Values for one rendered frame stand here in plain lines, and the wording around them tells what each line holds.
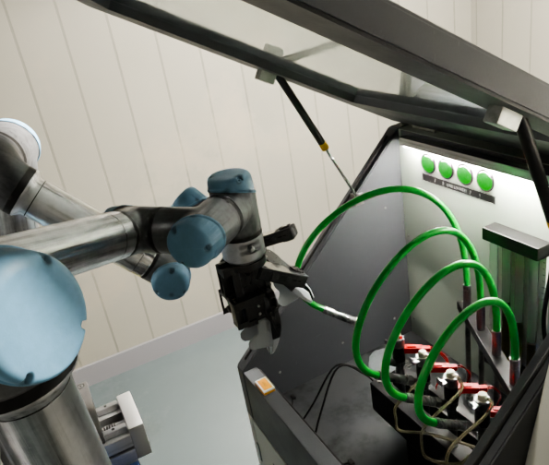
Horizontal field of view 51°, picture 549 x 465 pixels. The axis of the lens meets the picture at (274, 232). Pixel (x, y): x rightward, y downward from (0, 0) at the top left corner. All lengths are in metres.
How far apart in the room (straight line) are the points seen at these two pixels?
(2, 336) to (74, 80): 2.37
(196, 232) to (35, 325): 0.35
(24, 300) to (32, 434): 0.14
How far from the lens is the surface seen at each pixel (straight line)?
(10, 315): 0.52
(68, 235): 0.79
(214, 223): 0.84
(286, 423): 1.35
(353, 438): 1.46
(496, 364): 1.23
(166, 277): 1.12
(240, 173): 0.92
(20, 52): 2.80
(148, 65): 2.89
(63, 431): 0.62
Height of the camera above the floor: 1.86
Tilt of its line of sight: 24 degrees down
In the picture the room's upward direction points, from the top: 10 degrees counter-clockwise
